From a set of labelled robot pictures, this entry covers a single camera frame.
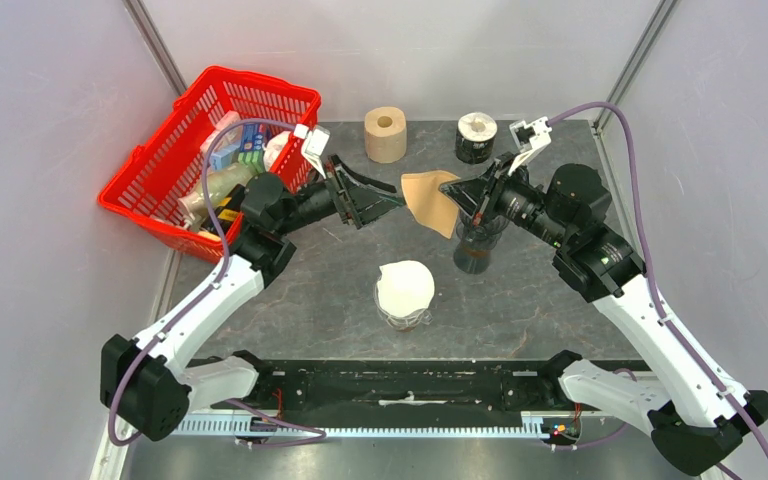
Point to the dark smoked plastic dripper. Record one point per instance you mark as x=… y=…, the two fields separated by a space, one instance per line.
x=483 y=236

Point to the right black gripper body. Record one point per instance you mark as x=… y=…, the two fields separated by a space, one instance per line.
x=490 y=201

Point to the black wrapped paper roll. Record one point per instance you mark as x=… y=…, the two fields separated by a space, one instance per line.
x=475 y=137

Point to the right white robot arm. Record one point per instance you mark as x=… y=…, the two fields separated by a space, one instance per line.
x=696 y=415

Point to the beige paper roll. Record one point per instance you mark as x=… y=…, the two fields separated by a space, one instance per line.
x=385 y=134

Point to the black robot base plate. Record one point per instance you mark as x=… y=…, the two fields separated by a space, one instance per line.
x=403 y=393

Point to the clear glass dripper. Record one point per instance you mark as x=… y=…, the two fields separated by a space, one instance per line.
x=383 y=314

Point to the brown paper coffee filter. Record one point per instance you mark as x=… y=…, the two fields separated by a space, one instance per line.
x=428 y=205

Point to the dark glass carafe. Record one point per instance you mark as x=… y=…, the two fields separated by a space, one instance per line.
x=470 y=260

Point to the small glass server cup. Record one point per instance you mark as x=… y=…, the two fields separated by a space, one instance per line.
x=407 y=324

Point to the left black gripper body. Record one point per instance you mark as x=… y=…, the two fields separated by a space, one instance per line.
x=335 y=183

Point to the blue snack box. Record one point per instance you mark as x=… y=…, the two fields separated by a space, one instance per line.
x=253 y=141

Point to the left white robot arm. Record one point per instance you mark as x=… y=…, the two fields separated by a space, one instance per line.
x=148 y=380

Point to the red plastic shopping basket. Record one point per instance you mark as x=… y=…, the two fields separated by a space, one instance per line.
x=147 y=187

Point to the white paper coffee filter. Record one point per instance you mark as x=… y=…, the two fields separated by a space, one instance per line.
x=404 y=288

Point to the black yellow package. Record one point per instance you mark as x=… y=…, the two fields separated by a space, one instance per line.
x=227 y=212

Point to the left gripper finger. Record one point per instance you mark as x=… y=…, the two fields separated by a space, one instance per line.
x=366 y=181
x=371 y=204

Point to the aluminium slotted rail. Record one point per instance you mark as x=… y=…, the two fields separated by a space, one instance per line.
x=242 y=424

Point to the pale green liquid bottle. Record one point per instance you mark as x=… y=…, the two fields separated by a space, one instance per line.
x=194 y=205

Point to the white bottle in basket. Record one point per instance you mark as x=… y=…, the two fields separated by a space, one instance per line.
x=274 y=148

